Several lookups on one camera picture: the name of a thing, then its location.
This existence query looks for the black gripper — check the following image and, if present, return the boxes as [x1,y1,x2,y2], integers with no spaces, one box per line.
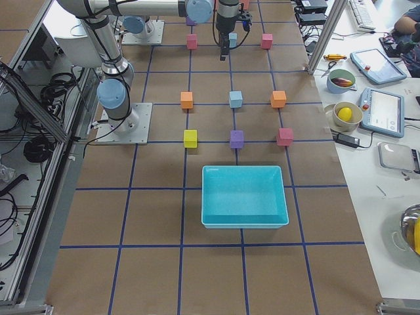
[216,0,240,61]

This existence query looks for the light blue foam block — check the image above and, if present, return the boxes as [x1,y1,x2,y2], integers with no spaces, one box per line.
[229,33,238,49]
[229,91,243,108]

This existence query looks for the person forearm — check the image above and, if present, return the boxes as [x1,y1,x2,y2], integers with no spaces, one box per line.
[394,16,417,34]

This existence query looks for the pink foam block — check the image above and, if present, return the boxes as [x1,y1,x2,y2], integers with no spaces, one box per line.
[276,128,294,146]
[261,33,273,50]
[186,33,198,50]

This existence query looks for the purple foam block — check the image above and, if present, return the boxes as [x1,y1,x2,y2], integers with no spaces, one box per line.
[230,130,244,149]
[186,16,196,26]

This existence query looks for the orange foam block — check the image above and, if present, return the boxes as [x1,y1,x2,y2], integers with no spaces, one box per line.
[270,91,287,108]
[180,91,194,110]

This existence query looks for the black power adapter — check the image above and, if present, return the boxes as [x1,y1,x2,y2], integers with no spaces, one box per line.
[296,13,326,26]
[333,133,360,148]

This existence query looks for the black electronics box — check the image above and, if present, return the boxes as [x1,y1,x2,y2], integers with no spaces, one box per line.
[297,0,327,11]

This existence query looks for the yellow foam block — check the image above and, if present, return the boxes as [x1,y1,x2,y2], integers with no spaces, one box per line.
[183,129,198,148]

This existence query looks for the scissors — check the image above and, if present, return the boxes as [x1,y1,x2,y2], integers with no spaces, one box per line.
[322,60,337,77]

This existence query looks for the dark red fruit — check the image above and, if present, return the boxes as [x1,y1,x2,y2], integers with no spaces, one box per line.
[331,77,354,88]

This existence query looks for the green bowl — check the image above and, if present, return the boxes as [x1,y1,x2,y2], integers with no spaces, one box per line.
[326,69,356,94]

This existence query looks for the beige plate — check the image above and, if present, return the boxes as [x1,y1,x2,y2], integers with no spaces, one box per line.
[324,104,358,133]

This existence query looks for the yellow lemon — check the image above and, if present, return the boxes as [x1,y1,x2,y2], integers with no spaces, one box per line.
[337,107,352,122]

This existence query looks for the beige bowl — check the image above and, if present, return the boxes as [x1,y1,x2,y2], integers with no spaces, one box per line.
[332,102,363,131]

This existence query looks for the white keyboard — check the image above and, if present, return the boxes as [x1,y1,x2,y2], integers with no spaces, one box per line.
[348,0,376,31]

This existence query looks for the blue teach pendant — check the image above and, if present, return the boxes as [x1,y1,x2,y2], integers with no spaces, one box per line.
[359,88,405,138]
[350,49,407,85]

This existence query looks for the turquoise plastic tray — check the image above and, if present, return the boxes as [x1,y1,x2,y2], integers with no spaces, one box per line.
[201,165,289,229]

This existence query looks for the grey kitchen scale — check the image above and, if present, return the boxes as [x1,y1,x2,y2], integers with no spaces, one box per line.
[377,142,419,174]

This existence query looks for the metal bowl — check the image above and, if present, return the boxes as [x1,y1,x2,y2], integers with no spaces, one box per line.
[391,204,419,256]

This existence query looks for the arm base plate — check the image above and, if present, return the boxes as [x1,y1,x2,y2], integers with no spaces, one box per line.
[121,16,165,46]
[94,102,153,145]

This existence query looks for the aluminium frame post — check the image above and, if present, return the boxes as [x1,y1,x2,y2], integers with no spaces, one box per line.
[307,0,347,75]

